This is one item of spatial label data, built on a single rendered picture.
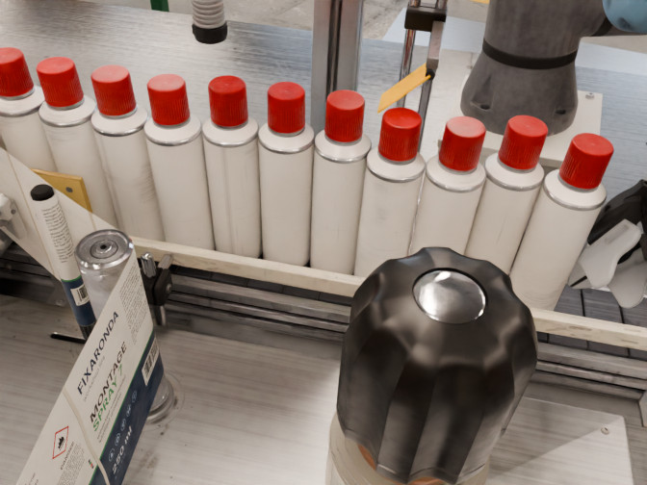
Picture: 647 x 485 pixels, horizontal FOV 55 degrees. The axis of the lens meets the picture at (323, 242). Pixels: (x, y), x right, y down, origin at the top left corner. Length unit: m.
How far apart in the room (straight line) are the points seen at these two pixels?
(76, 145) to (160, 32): 0.65
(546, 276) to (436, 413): 0.36
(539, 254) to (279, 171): 0.24
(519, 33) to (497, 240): 0.30
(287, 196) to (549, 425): 0.31
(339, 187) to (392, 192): 0.05
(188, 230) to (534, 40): 0.45
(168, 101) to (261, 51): 0.62
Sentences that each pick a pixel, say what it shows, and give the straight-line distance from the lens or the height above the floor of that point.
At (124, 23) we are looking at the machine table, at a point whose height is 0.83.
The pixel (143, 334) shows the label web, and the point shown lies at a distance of 0.48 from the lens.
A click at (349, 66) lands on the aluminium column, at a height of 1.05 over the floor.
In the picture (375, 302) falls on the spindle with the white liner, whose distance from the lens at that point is 0.25.
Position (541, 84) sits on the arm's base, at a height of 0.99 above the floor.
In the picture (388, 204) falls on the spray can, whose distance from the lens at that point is 0.54.
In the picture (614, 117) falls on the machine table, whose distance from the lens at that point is 1.12.
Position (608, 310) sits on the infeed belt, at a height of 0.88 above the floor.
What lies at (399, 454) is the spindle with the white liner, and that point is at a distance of 0.28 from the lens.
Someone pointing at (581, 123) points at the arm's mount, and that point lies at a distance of 0.89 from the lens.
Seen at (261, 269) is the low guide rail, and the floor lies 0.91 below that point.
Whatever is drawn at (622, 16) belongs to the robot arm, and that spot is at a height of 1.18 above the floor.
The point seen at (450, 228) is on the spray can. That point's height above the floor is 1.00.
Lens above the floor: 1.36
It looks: 44 degrees down
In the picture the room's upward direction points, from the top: 3 degrees clockwise
